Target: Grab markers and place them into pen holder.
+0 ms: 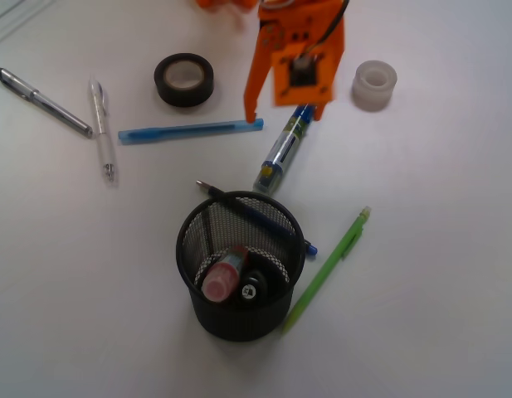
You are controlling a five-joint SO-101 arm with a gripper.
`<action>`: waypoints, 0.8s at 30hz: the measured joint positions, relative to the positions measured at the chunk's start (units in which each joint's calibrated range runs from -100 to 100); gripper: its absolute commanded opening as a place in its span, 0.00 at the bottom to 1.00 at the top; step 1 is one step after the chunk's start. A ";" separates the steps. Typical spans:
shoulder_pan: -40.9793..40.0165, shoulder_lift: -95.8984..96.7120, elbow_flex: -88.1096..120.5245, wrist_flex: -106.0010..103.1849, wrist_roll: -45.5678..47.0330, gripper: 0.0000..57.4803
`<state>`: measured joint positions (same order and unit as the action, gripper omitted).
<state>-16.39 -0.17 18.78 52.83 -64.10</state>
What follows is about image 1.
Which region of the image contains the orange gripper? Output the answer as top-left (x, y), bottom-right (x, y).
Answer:
top-left (243, 1), bottom-right (345, 124)

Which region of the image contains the blue cap marker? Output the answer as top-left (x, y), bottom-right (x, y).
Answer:
top-left (253, 105), bottom-right (315, 196)

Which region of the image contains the clear tape roll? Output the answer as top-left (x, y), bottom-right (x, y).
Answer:
top-left (351, 60), bottom-right (397, 112)

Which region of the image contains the large black tape roll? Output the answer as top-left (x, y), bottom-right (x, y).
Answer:
top-left (154, 53), bottom-right (214, 108)

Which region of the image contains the light blue pen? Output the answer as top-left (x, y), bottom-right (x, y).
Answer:
top-left (118, 119), bottom-right (264, 145)

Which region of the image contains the clear white pen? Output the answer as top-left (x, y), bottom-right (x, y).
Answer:
top-left (89, 75), bottom-right (118, 187)

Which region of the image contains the black cap marker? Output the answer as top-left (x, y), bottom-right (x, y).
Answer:
top-left (238, 269), bottom-right (268, 308)

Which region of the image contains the red cap marker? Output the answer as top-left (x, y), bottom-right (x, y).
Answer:
top-left (202, 245), bottom-right (248, 303)

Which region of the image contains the dark blue ballpoint pen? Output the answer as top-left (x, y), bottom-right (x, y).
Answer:
top-left (196, 180), bottom-right (318, 256)

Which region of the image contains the black mesh pen holder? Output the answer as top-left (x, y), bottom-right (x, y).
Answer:
top-left (176, 192), bottom-right (307, 342)

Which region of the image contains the silver metal pen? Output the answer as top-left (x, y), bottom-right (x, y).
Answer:
top-left (0, 67), bottom-right (94, 139)

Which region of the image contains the green mechanical pencil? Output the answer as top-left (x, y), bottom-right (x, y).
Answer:
top-left (281, 206), bottom-right (371, 334)

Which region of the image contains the black cable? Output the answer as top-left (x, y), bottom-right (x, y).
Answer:
top-left (305, 0), bottom-right (351, 55)

